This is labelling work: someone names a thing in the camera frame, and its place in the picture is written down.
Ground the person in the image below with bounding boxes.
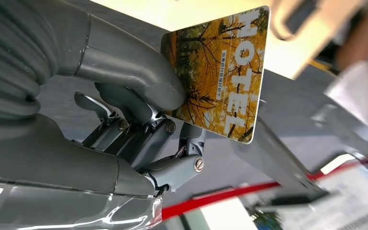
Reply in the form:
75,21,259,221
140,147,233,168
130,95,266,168
325,0,368,147

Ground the grey kiosk stand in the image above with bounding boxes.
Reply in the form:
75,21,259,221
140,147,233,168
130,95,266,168
231,117,331,200

